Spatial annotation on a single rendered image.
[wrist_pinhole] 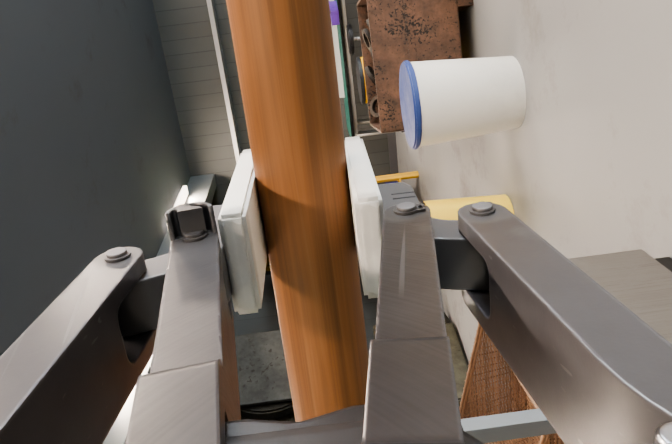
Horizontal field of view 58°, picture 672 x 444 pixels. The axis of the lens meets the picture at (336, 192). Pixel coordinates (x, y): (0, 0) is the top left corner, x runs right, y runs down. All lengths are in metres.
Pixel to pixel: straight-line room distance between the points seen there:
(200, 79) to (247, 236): 8.80
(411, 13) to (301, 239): 4.16
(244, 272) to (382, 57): 4.14
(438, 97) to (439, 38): 1.02
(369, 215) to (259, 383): 5.68
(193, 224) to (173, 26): 8.75
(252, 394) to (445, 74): 3.50
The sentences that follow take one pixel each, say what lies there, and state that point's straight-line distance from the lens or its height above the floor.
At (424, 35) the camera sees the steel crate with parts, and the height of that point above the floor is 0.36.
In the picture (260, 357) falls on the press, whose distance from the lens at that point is 6.03.
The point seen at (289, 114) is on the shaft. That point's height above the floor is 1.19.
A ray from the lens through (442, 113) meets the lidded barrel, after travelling 3.42.
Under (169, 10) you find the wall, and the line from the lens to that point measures 8.88.
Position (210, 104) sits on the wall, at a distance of 9.03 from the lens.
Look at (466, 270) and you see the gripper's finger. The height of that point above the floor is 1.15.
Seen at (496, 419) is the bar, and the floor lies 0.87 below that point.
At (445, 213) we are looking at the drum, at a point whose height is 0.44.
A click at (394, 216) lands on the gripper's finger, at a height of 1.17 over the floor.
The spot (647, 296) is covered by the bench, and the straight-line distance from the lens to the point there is 2.09.
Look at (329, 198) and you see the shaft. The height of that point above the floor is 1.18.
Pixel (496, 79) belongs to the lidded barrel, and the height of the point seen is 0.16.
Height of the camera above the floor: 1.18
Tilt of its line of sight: 1 degrees down
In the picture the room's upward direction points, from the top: 97 degrees counter-clockwise
